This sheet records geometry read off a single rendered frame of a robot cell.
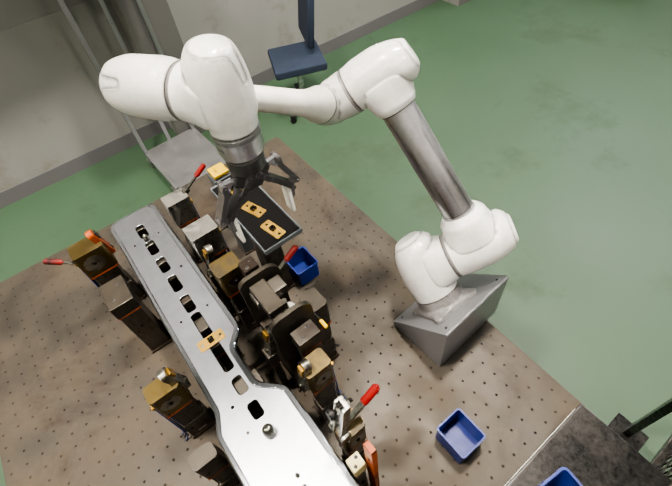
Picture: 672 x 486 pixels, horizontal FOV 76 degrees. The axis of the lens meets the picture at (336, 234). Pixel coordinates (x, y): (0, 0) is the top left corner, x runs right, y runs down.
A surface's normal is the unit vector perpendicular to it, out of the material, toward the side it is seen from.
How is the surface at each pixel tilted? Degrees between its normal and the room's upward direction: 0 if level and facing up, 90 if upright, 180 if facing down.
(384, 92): 72
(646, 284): 0
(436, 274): 58
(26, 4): 90
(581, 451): 0
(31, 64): 90
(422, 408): 0
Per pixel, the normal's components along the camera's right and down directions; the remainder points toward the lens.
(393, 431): -0.09, -0.63
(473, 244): -0.19, 0.44
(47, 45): 0.60, 0.58
